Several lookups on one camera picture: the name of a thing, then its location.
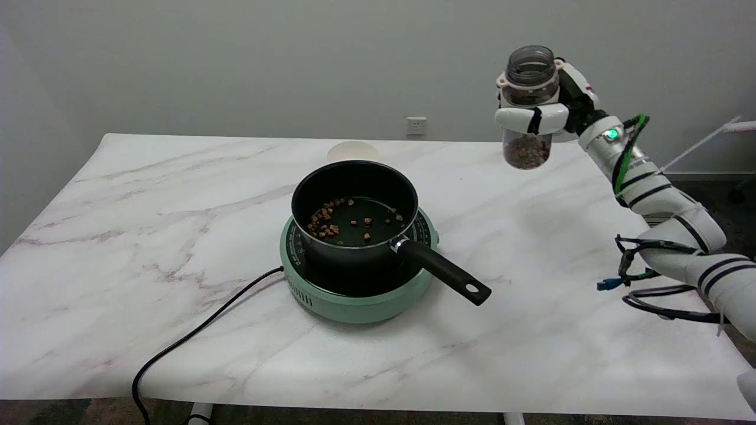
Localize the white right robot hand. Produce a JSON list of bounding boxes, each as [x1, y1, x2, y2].
[[495, 58, 609, 143]]

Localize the clear plastic bottle with pellets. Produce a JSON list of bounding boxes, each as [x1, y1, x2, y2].
[[496, 45, 561, 171]]

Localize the brown food pellets in pot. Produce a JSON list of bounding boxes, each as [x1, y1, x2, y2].
[[306, 199, 407, 243]]

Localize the long white zip tie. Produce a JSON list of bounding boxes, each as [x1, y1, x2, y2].
[[659, 116, 742, 173]]

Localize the white round lid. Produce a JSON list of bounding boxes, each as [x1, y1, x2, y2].
[[327, 140, 380, 165]]

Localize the green induction cooker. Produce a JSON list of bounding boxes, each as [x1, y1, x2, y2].
[[279, 207, 439, 324]]

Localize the green robot cable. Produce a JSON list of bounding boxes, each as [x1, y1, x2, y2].
[[614, 114, 650, 198]]

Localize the blue plug on green wire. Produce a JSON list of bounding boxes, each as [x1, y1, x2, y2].
[[597, 269, 661, 292]]

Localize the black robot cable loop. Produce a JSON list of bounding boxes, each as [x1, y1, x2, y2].
[[614, 235, 724, 323]]

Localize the black soup pot with handle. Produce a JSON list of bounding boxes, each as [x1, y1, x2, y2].
[[291, 160, 492, 306]]

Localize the black power cable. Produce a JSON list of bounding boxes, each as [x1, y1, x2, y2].
[[131, 266, 285, 425]]

